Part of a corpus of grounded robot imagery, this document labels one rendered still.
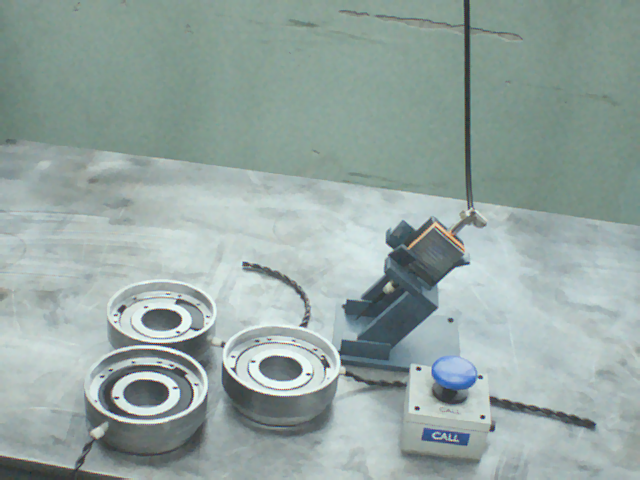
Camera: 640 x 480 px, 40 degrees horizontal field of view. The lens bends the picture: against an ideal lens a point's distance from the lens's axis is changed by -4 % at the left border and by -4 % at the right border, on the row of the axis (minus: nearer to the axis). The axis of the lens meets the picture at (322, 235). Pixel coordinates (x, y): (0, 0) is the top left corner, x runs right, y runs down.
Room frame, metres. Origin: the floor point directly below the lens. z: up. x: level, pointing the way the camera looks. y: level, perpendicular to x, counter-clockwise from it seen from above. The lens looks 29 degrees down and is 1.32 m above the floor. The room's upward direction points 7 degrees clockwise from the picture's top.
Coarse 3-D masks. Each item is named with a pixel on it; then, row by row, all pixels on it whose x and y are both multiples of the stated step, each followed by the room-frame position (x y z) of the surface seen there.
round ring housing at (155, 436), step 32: (128, 352) 0.63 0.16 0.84; (160, 352) 0.64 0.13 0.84; (96, 384) 0.59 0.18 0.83; (128, 384) 0.60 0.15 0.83; (160, 384) 0.61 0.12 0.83; (192, 384) 0.61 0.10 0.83; (96, 416) 0.55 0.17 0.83; (192, 416) 0.56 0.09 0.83; (128, 448) 0.54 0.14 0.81; (160, 448) 0.55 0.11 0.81
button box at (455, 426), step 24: (408, 384) 0.64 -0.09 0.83; (432, 384) 0.63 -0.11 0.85; (480, 384) 0.63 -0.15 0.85; (408, 408) 0.59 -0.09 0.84; (432, 408) 0.59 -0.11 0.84; (456, 408) 0.60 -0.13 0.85; (480, 408) 0.60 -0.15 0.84; (408, 432) 0.59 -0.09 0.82; (432, 432) 0.58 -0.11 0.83; (456, 432) 0.58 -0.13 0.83; (480, 432) 0.58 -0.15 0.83; (456, 456) 0.58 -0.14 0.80; (480, 456) 0.58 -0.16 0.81
